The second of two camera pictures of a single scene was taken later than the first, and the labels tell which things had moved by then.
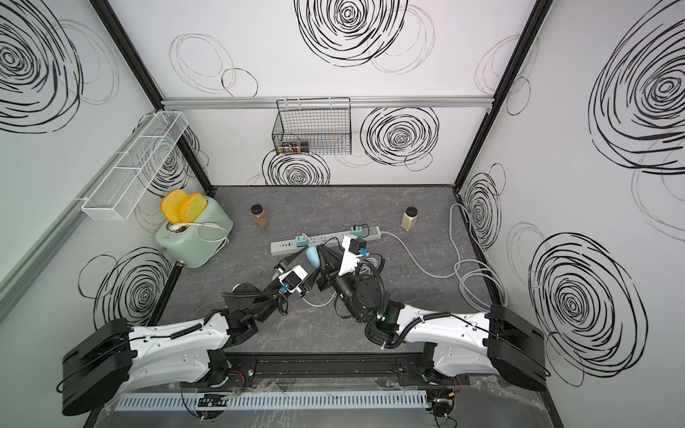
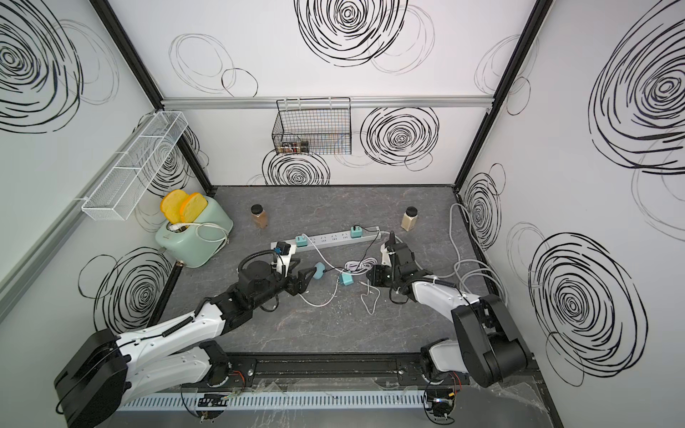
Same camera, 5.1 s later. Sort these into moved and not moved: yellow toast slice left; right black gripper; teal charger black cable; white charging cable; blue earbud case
Moved: blue earbud case; right black gripper
Not moved: teal charger black cable; white charging cable; yellow toast slice left
